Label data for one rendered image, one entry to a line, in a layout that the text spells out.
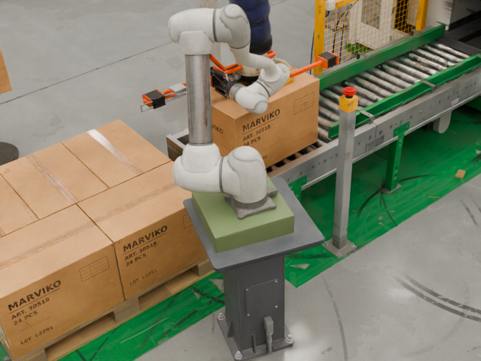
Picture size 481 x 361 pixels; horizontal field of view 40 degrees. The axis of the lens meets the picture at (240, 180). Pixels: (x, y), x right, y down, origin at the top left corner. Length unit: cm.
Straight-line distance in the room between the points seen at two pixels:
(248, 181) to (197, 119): 33
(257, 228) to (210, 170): 31
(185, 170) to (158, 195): 73
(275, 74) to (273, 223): 74
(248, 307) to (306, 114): 114
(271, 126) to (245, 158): 81
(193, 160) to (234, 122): 60
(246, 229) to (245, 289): 39
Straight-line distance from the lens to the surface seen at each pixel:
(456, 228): 422
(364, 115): 403
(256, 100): 312
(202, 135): 278
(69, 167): 385
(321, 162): 373
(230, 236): 279
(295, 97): 357
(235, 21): 267
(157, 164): 375
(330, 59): 353
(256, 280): 308
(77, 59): 636
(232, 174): 276
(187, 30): 272
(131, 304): 358
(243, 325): 327
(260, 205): 286
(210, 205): 293
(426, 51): 506
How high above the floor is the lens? 266
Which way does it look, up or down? 36 degrees down
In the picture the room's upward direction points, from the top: 3 degrees counter-clockwise
